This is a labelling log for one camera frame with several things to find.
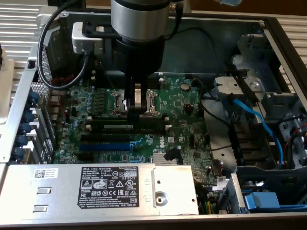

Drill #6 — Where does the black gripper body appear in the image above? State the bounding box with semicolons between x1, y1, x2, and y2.
114;35;166;76

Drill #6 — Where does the green RAM stick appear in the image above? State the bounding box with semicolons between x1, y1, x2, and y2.
91;119;166;133

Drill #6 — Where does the black RAM slot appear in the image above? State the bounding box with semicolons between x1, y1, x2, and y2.
92;69;164;82
86;115;170;123
92;76;166;90
85;123;172;135

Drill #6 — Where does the metal CPU socket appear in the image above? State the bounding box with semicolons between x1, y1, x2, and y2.
109;88;161;118

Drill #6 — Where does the thin metal locking lever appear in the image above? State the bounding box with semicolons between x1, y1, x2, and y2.
99;61;116;92

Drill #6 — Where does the long black expansion slot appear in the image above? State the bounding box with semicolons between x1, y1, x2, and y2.
80;134;131;142

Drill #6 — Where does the green Dell motherboard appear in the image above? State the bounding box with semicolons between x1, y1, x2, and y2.
51;71;216;192

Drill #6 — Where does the blue expansion slot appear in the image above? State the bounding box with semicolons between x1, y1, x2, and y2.
79;142;131;151

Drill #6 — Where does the open grey PC case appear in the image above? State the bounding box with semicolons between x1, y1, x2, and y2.
0;6;307;230

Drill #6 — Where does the silver finned chipset heatsink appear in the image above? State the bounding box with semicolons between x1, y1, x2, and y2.
153;153;184;166

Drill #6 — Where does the short black expansion slot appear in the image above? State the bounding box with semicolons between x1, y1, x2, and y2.
78;152;94;161

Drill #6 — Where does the blue card retention clip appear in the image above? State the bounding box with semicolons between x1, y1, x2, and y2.
15;135;28;148
23;111;35;123
12;147;24;160
19;122;32;135
27;92;40;106

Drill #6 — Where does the silver power supply with label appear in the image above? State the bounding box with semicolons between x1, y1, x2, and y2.
0;163;200;216

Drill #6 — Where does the black ribbed drive carrier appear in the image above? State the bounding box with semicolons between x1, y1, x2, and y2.
229;121;276;168

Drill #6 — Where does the grey metal disk bay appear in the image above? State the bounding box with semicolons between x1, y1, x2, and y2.
213;33;307;168

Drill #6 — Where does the blue plastic drive caddy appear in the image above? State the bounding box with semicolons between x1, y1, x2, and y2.
243;191;281;213

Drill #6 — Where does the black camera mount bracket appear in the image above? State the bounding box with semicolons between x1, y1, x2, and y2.
81;21;116;40

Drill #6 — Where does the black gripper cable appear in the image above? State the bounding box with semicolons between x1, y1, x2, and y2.
167;2;185;40

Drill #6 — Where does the black camera cable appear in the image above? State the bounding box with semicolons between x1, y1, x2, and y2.
37;9;91;91

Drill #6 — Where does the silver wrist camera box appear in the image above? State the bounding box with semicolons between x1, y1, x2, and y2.
71;22;104;55

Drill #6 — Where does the black wire with plug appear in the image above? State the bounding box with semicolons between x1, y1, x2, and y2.
165;26;228;70

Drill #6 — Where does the black wire connector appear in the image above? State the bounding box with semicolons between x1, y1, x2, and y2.
163;148;180;161

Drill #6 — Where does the thin red wire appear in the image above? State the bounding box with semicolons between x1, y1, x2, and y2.
42;74;75;115

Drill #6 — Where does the silver metal bracket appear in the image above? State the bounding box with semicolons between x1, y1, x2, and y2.
35;6;60;40

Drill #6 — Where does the blue flat wire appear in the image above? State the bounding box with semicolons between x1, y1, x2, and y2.
222;95;284;166

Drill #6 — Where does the yellow green wire bundle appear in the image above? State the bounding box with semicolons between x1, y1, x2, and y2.
200;200;216;214

